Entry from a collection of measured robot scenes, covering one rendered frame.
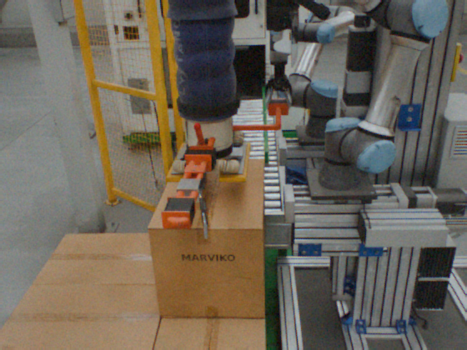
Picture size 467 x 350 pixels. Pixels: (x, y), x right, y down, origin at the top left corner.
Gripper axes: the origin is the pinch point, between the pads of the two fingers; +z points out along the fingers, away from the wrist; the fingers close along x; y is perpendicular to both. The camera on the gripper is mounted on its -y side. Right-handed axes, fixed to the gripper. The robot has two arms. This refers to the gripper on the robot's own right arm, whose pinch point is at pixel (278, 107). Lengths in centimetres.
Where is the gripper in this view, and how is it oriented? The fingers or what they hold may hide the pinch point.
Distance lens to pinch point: 202.4
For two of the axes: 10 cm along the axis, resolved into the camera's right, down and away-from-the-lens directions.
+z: 0.3, 8.9, 4.5
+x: 10.0, 0.0, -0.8
